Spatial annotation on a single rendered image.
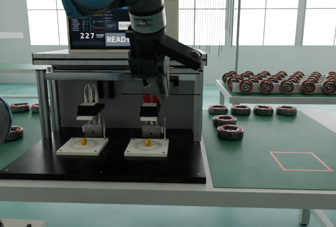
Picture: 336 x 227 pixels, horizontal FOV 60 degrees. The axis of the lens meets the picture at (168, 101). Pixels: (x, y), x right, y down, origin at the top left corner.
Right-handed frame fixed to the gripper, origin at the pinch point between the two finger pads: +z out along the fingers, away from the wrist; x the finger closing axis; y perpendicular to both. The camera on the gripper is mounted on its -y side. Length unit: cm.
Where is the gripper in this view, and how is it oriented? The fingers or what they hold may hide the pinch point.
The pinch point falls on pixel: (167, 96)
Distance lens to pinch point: 76.0
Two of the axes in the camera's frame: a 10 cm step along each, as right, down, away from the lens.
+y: -9.8, -0.5, 1.8
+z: 0.9, 7.4, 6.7
